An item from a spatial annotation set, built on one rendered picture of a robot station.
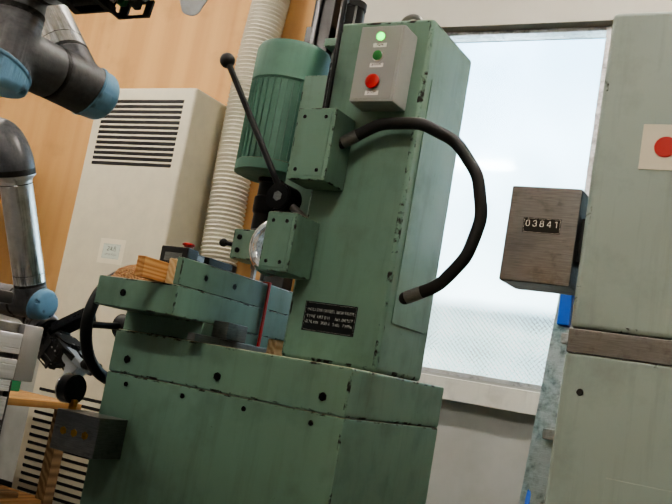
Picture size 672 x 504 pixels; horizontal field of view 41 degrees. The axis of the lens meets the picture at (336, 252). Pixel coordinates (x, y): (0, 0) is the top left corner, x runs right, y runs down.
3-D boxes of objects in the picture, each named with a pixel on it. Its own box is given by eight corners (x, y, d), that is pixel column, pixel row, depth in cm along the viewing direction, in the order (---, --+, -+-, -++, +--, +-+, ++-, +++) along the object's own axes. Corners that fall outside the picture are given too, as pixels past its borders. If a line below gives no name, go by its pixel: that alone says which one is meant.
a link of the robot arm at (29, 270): (43, 114, 208) (68, 314, 220) (11, 114, 214) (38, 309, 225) (2, 119, 199) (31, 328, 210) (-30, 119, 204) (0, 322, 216)
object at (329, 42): (336, 80, 206) (349, 11, 209) (366, 80, 202) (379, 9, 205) (319, 67, 200) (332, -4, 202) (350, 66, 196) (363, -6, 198)
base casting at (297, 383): (229, 387, 225) (236, 351, 226) (439, 428, 196) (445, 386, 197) (105, 369, 187) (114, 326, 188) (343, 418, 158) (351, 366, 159)
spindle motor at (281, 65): (261, 188, 216) (284, 67, 221) (322, 192, 207) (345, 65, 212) (218, 167, 201) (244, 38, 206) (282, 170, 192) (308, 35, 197)
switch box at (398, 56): (361, 111, 183) (375, 38, 185) (405, 112, 178) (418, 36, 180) (347, 101, 178) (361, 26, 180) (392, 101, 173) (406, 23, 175)
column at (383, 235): (332, 367, 199) (386, 63, 210) (422, 382, 188) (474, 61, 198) (279, 356, 180) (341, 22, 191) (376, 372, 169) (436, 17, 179)
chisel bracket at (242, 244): (244, 270, 207) (251, 234, 208) (295, 276, 200) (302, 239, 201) (226, 264, 201) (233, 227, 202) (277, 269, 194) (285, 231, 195)
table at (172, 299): (227, 335, 238) (232, 313, 239) (325, 351, 223) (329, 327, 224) (59, 297, 187) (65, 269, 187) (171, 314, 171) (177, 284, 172)
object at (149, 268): (282, 316, 215) (285, 300, 216) (289, 317, 214) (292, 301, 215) (133, 275, 169) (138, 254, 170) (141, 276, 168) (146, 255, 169)
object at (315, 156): (305, 189, 186) (318, 120, 188) (343, 191, 181) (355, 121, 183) (284, 178, 179) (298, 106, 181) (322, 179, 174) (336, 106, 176)
